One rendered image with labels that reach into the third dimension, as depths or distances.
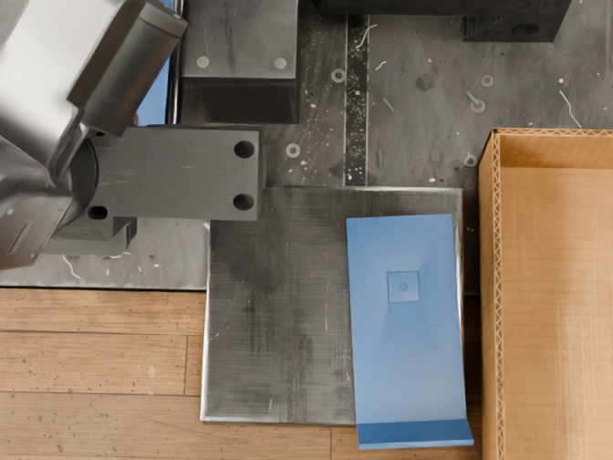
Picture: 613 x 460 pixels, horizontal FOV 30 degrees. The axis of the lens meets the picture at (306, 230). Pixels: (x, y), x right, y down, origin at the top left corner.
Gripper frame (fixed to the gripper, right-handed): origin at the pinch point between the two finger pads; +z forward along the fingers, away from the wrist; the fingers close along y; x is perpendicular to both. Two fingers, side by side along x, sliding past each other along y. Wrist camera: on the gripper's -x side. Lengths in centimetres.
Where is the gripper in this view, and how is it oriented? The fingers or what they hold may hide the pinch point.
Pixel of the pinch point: (99, 142)
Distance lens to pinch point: 69.6
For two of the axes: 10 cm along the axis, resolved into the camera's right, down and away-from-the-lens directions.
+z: 0.3, -1.7, 9.9
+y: 0.2, -9.9, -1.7
